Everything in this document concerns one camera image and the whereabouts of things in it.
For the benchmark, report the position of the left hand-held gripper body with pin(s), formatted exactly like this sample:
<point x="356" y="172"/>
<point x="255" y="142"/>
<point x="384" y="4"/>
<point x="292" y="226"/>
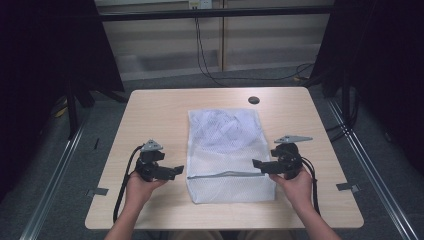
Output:
<point x="148" y="166"/>

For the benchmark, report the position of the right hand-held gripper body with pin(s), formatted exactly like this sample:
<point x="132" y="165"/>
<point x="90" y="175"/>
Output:
<point x="289" y="160"/>

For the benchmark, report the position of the white mesh laundry bag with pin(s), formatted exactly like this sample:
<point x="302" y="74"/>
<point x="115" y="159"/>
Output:
<point x="230" y="180"/>

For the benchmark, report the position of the person's left hand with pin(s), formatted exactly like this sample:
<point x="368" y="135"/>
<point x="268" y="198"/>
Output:
<point x="140" y="190"/>

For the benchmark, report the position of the person's right hand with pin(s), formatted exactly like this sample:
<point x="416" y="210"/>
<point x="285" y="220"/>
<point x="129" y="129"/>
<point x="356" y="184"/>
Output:
<point x="296" y="190"/>

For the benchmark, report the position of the white printed garment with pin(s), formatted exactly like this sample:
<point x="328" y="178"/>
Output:
<point x="223" y="130"/>

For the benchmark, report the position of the grey tape strip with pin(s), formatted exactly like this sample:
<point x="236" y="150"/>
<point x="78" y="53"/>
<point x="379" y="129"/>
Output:
<point x="347" y="187"/>
<point x="98" y="191"/>

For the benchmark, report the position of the small black floor tape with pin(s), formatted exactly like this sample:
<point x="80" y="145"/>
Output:
<point x="96" y="143"/>

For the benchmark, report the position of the person's legs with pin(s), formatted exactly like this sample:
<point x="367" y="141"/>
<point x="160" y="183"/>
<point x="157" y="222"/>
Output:
<point x="233" y="235"/>

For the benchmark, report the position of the black metal stand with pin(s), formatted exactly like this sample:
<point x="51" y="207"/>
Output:
<point x="71" y="113"/>
<point x="346" y="100"/>

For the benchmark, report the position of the black curtain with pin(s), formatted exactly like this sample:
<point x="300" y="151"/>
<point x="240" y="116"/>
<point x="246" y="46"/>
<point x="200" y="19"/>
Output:
<point x="383" y="66"/>
<point x="40" y="66"/>

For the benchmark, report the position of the black horizontal bar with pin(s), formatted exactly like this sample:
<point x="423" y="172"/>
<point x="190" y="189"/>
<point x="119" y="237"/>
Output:
<point x="216" y="13"/>

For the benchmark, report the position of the aluminium floor rail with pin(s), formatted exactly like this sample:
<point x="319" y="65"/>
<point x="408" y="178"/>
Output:
<point x="50" y="190"/>
<point x="373" y="176"/>

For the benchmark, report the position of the white wall outlet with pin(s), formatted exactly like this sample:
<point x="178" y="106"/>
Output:
<point x="200" y="4"/>

